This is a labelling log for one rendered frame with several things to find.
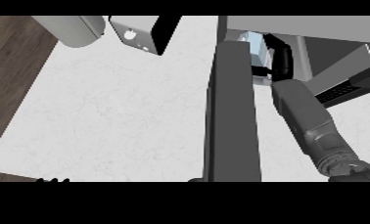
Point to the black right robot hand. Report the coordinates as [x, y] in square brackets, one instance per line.
[282, 59]

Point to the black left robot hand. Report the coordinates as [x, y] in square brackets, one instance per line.
[52, 180]

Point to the pale blue milk carton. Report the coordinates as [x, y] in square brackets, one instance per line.
[257, 49]

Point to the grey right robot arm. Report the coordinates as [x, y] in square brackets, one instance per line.
[304, 117]

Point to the grey microwave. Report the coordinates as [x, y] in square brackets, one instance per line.
[328, 45]

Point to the white and black box appliance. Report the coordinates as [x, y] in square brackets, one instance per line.
[144, 32]

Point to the pale grey rounded appliance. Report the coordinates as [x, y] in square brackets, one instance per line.
[73, 29]

